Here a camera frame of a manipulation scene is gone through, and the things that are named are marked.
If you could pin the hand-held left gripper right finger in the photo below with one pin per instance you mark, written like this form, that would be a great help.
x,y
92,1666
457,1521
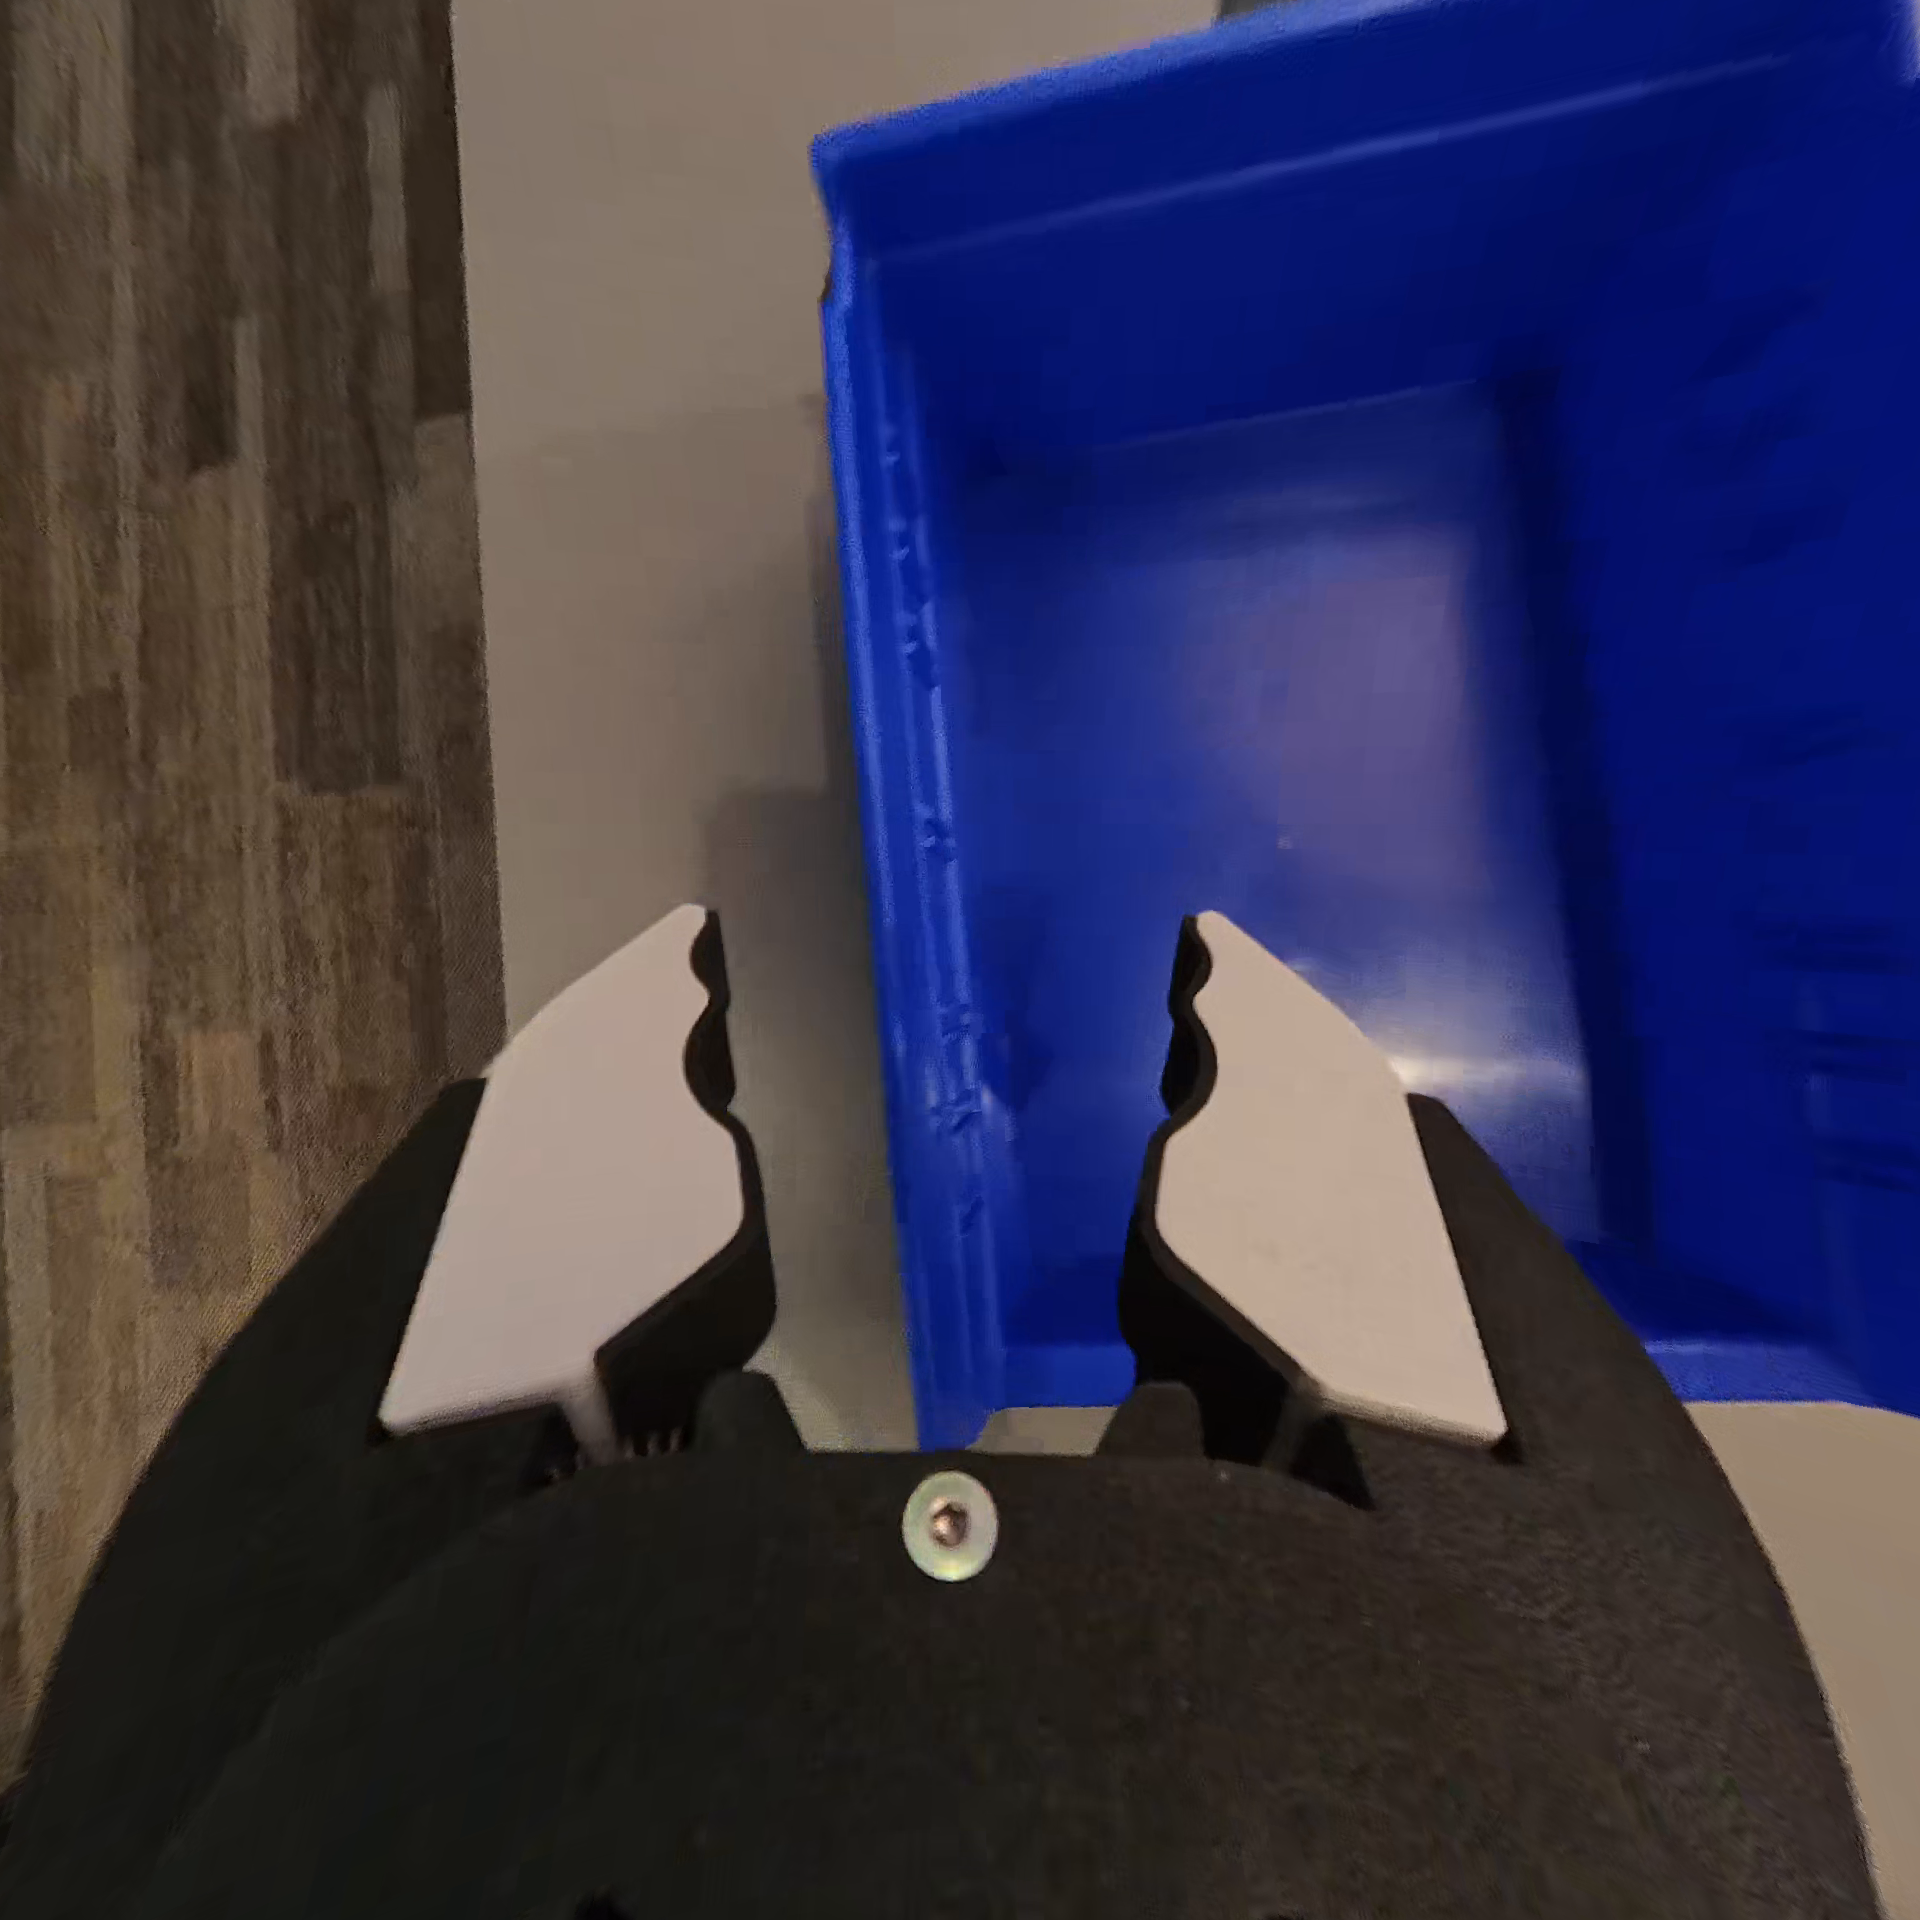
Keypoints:
x,y
1336,1214

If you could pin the blue plastic bin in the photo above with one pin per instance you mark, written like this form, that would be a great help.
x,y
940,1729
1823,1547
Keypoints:
x,y
1349,659

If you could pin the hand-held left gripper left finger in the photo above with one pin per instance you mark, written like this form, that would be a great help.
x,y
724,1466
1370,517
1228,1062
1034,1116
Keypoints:
x,y
573,1214

